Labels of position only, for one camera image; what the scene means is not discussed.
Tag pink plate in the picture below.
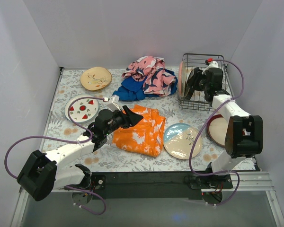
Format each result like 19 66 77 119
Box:
178 61 187 98

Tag brown rimmed cream plate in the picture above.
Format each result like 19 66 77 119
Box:
184 69 195 100

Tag white blue rimmed plate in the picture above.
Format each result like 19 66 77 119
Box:
64 94 99 123

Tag yellow rimmed plate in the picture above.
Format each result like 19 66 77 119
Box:
80 67 112 87

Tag red rimmed black plate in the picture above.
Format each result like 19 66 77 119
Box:
207 114 228 148

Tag blue and cream plate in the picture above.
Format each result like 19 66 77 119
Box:
163 123 199 160

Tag tan bird pattern plate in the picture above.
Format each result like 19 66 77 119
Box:
85 86 107 92

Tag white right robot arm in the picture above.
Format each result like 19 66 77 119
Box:
187 66 263 188

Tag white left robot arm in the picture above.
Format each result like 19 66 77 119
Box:
17 106 143 201

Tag blue cloth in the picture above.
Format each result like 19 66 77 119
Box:
112 68 178 102

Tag orange tie-dye folded shorts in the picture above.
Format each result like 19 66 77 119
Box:
112 105 166 157

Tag floral table mat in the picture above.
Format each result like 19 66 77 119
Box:
36 68 258 172

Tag pink navy patterned cloth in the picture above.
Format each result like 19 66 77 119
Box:
122 56 178 97

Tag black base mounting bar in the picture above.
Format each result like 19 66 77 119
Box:
89 171 234 200

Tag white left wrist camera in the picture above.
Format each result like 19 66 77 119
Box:
104 95 121 112

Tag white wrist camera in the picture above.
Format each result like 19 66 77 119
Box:
204 58 219 71
104 95 121 112

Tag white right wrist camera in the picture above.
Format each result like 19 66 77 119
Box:
204 58 219 71

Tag black wire dish rack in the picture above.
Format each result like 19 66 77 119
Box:
177 53 233 111

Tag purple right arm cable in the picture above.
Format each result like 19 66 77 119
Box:
188 59 246 206

